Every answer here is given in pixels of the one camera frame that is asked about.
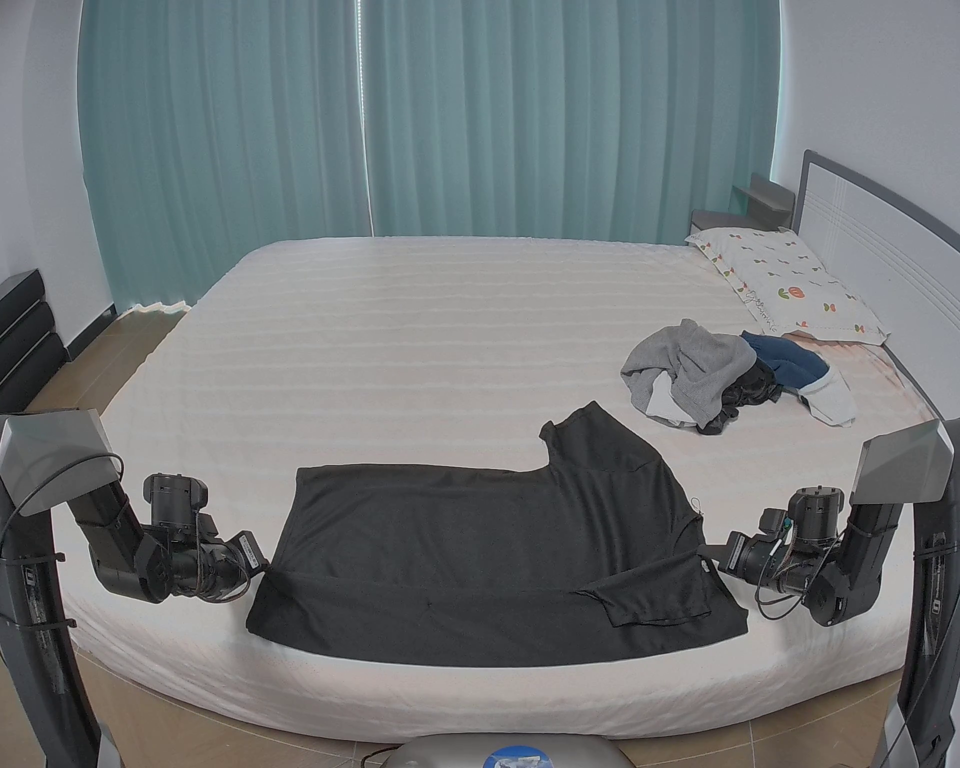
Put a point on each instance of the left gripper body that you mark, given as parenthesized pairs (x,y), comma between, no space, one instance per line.
(247,555)

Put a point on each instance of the blue-green curtain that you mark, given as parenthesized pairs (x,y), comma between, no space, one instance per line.
(570,120)
(225,150)

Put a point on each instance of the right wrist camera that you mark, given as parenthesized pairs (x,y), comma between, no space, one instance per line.
(774,523)

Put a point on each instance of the black chest of drawers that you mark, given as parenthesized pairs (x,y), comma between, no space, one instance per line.
(26,337)

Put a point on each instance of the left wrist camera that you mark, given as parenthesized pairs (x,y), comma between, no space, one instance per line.
(201,499)

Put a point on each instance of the white printed pillow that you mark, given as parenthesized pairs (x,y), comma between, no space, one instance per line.
(791,285)

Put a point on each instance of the pile of clothes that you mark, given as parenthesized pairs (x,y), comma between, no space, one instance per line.
(701,360)

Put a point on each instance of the grey bedside table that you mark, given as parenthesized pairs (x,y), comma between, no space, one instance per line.
(761,202)

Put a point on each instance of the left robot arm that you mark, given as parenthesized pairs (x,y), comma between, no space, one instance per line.
(112,540)

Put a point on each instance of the bed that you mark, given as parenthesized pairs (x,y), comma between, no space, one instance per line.
(435,337)

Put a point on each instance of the black T-shirt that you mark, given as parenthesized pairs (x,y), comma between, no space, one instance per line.
(450,540)

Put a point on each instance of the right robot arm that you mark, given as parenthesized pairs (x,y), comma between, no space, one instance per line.
(870,540)

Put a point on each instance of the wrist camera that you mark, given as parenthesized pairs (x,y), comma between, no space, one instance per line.
(774,523)
(201,499)

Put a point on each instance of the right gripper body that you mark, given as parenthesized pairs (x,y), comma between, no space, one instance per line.
(750,556)

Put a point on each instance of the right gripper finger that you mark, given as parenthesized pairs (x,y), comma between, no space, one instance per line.
(724,559)

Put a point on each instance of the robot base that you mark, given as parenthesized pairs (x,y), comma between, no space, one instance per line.
(450,754)

